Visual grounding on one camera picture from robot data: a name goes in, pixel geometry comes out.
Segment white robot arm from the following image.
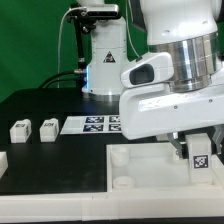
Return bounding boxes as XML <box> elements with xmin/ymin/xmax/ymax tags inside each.
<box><xmin>77</xmin><ymin>0</ymin><xmax>224</xmax><ymax>144</ymax></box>

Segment black camera stand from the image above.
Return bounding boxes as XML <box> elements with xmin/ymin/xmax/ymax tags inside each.
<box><xmin>72</xmin><ymin>16</ymin><xmax>92</xmax><ymax>75</ymax></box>

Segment white L-shaped fence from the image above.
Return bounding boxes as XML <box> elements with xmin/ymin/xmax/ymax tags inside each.
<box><xmin>0</xmin><ymin>151</ymin><xmax>224</xmax><ymax>224</ymax></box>

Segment white cable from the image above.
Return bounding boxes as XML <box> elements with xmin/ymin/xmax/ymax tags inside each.
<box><xmin>56</xmin><ymin>7</ymin><xmax>80</xmax><ymax>89</ymax></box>

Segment white sheet with tags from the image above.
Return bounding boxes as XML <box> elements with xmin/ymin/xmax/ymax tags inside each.
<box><xmin>60</xmin><ymin>115</ymin><xmax>121</xmax><ymax>135</ymax></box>

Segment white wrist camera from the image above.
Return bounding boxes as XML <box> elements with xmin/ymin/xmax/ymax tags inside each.
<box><xmin>120</xmin><ymin>52</ymin><xmax>174</xmax><ymax>88</ymax></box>

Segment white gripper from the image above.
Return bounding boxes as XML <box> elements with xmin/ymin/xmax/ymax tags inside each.
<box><xmin>119</xmin><ymin>84</ymin><xmax>224</xmax><ymax>159</ymax></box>

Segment white square tabletop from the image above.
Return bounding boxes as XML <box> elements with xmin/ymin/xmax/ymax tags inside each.
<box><xmin>106</xmin><ymin>143</ymin><xmax>224</xmax><ymax>192</ymax></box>

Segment black cables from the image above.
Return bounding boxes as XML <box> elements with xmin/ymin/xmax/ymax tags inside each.
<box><xmin>38</xmin><ymin>70</ymin><xmax>88</xmax><ymax>90</ymax></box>

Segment black camera on mount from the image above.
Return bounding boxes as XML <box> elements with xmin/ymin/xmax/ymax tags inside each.
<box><xmin>68</xmin><ymin>4</ymin><xmax>120</xmax><ymax>20</ymax></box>

